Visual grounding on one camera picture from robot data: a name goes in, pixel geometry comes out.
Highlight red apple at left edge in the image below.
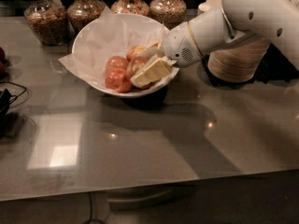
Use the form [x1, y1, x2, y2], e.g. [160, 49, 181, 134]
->
[0, 47, 6, 77]

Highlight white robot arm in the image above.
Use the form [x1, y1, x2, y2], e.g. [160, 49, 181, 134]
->
[131, 0, 299, 88]

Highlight glass cereal jar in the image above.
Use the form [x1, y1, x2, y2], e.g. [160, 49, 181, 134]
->
[67, 0, 106, 33]
[149, 0, 187, 29]
[111, 0, 150, 17]
[24, 0, 70, 46]

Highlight back stack paper bowls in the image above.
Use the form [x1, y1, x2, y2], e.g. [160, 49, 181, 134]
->
[198, 0, 222, 14]

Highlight black device with cable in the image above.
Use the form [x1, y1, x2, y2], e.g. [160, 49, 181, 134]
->
[0, 81, 27, 133]

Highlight left glass cereal jar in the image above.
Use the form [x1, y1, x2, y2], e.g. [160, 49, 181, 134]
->
[24, 0, 70, 46]

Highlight front right yellow-red apple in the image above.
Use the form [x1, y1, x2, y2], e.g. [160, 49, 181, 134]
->
[126, 56, 149, 80]

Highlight black mat under bowls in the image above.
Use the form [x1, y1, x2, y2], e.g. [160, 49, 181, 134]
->
[203, 45, 299, 87]

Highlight white paper liner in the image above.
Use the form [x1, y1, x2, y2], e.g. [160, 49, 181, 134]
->
[58, 6, 178, 91]

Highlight front left red apple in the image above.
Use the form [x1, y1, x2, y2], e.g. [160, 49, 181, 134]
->
[105, 68, 132, 93]

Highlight white bowl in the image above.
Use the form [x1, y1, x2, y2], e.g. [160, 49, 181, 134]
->
[71, 13, 180, 99]

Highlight back left red apple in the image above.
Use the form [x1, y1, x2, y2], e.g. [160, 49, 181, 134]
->
[106, 56, 129, 72]

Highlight back middle yellow apple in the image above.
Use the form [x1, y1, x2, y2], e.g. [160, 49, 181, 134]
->
[126, 45, 146, 61]

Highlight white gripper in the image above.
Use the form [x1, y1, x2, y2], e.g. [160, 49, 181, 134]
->
[130, 22, 203, 88]

